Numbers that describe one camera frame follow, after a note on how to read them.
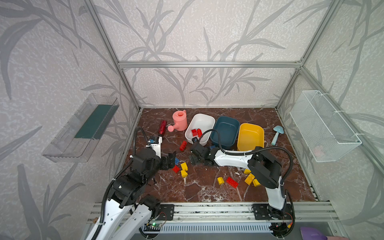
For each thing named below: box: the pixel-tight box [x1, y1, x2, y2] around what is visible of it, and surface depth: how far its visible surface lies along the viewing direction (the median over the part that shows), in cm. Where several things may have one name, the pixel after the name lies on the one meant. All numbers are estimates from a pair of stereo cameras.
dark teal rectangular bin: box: [210, 115, 240, 149], surface depth 108 cm
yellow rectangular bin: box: [237, 123, 265, 151], surface depth 104 cm
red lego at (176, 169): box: [171, 165, 181, 173], surface depth 90 cm
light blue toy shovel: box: [271, 125, 285, 146], surface depth 107 cm
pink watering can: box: [167, 109, 188, 132], surface depth 104 cm
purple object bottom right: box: [300, 227, 328, 240], surface depth 69 cm
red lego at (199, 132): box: [196, 128, 203, 138], surface depth 104 cm
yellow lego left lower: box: [180, 170, 188, 178], surface depth 86 cm
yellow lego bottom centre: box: [217, 177, 225, 185], surface depth 84 cm
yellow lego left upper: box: [180, 162, 189, 171], surface depth 88 cm
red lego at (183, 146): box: [179, 140, 188, 152], surface depth 99 cm
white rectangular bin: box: [185, 113, 216, 146], surface depth 107 cm
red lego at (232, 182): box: [226, 177, 239, 189], surface depth 84 cm
